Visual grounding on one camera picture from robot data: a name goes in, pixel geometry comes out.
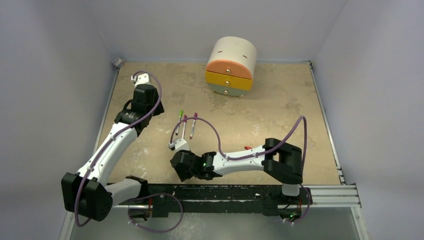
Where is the grey marker pen green tip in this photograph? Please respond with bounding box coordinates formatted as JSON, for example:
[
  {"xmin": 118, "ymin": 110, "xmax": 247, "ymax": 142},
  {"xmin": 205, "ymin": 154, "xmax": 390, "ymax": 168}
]
[{"xmin": 175, "ymin": 109, "xmax": 184, "ymax": 136}]

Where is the grey marker pen blue tip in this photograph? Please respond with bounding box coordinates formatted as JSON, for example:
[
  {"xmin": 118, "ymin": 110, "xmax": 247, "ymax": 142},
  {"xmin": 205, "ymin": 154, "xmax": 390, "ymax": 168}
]
[{"xmin": 181, "ymin": 114, "xmax": 188, "ymax": 139}]

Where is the grey marker pen red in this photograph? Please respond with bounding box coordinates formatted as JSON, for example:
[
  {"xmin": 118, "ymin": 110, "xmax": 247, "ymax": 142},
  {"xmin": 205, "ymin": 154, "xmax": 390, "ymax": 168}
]
[{"xmin": 189, "ymin": 112, "xmax": 198, "ymax": 140}]

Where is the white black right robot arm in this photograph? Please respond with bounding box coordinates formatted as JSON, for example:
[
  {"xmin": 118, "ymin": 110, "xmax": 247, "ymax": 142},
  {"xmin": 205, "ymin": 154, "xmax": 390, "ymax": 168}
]
[{"xmin": 168, "ymin": 138, "xmax": 304, "ymax": 204}]

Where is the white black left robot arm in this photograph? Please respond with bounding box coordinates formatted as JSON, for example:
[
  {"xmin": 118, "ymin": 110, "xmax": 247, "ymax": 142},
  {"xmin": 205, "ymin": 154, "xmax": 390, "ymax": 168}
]
[{"xmin": 61, "ymin": 83, "xmax": 164, "ymax": 222}]

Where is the round cream drawer cabinet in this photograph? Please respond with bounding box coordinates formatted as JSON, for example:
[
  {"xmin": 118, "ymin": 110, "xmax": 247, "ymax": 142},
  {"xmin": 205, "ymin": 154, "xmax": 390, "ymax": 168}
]
[{"xmin": 205, "ymin": 36, "xmax": 257, "ymax": 98}]

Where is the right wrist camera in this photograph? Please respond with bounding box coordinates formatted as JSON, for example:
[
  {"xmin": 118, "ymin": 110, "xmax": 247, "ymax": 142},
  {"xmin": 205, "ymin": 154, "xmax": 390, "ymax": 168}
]
[{"xmin": 168, "ymin": 138, "xmax": 190, "ymax": 152}]

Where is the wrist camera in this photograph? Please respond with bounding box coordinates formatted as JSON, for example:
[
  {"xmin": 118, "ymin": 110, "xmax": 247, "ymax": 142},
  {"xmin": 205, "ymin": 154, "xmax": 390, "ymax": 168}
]
[
  {"xmin": 168, "ymin": 138, "xmax": 190, "ymax": 152},
  {"xmin": 131, "ymin": 73, "xmax": 152, "ymax": 88}
]

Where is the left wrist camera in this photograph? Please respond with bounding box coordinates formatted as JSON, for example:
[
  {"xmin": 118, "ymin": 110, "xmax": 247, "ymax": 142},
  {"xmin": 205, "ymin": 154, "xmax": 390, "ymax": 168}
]
[{"xmin": 131, "ymin": 73, "xmax": 152, "ymax": 88}]

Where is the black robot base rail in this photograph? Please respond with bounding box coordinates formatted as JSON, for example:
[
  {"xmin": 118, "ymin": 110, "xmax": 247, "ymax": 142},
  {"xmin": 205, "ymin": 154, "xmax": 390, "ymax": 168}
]
[{"xmin": 124, "ymin": 183, "xmax": 312, "ymax": 219}]

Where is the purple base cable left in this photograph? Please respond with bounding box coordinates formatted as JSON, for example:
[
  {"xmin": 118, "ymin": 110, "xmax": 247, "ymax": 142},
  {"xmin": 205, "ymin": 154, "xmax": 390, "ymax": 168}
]
[{"xmin": 127, "ymin": 194, "xmax": 184, "ymax": 234}]

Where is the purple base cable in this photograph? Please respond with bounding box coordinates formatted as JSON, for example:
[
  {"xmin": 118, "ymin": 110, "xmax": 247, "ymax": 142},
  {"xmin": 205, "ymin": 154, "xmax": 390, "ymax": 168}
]
[
  {"xmin": 127, "ymin": 194, "xmax": 184, "ymax": 234},
  {"xmin": 281, "ymin": 185, "xmax": 314, "ymax": 226}
]

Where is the grey corner bracket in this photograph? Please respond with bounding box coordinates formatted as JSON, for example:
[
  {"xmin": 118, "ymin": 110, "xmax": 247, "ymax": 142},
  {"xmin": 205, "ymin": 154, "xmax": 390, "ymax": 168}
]
[{"xmin": 110, "ymin": 54, "xmax": 125, "ymax": 69}]

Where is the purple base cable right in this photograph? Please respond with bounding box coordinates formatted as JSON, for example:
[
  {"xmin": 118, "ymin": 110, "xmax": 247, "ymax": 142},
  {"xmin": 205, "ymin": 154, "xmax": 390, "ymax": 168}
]
[{"xmin": 281, "ymin": 185, "xmax": 314, "ymax": 226}]

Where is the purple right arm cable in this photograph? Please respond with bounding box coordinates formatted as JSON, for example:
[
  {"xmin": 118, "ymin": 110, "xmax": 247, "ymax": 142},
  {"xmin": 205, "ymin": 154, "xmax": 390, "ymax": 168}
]
[{"xmin": 169, "ymin": 115, "xmax": 308, "ymax": 173}]

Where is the aluminium frame rail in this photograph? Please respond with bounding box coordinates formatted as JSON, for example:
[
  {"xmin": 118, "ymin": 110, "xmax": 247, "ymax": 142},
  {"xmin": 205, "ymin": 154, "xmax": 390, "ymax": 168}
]
[{"xmin": 308, "ymin": 185, "xmax": 361, "ymax": 208}]

